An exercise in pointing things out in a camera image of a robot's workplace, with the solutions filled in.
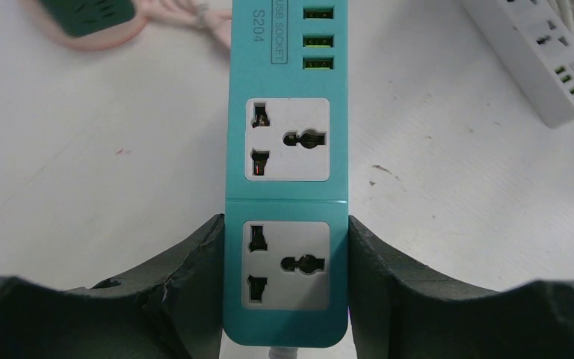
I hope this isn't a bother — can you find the round pink socket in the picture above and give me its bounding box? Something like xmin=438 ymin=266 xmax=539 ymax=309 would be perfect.
xmin=19 ymin=0 xmax=148 ymax=51

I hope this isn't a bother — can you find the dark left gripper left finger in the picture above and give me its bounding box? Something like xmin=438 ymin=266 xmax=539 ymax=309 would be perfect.
xmin=0 ymin=214 xmax=225 ymax=358

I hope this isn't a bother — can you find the pink coiled cable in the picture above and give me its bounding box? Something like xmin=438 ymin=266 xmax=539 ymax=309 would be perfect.
xmin=138 ymin=0 xmax=232 ymax=51

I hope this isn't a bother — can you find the dark green cube socket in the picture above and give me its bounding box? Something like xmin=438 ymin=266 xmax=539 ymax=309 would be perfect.
xmin=39 ymin=0 xmax=136 ymax=37

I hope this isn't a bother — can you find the teal power strip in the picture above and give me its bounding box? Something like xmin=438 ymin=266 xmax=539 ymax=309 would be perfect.
xmin=223 ymin=1 xmax=349 ymax=348

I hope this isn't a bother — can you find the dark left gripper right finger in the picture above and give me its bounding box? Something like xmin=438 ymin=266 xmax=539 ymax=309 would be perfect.
xmin=348 ymin=217 xmax=574 ymax=358

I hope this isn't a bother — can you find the white power strip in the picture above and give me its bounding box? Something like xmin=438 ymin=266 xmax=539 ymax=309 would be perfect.
xmin=463 ymin=1 xmax=574 ymax=128

